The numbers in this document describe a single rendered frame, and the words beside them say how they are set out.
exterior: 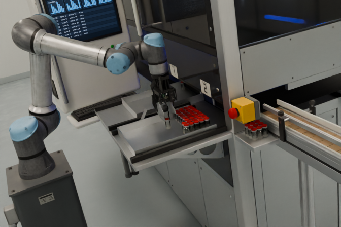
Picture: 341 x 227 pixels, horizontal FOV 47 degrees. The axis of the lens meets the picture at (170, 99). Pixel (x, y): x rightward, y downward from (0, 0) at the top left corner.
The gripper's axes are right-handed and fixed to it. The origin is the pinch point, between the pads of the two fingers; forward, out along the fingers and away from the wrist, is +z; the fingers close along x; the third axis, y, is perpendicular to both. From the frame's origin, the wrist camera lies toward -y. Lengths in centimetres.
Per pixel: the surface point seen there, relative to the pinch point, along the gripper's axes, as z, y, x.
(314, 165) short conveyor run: 8, 55, 29
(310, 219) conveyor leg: 38, 45, 34
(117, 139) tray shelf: 5.4, -5.3, -21.1
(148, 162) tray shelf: 5.4, 21.6, -16.3
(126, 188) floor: 93, -106, -7
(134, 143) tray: 5.1, 4.1, -16.5
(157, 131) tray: 5.1, 0.1, -4.9
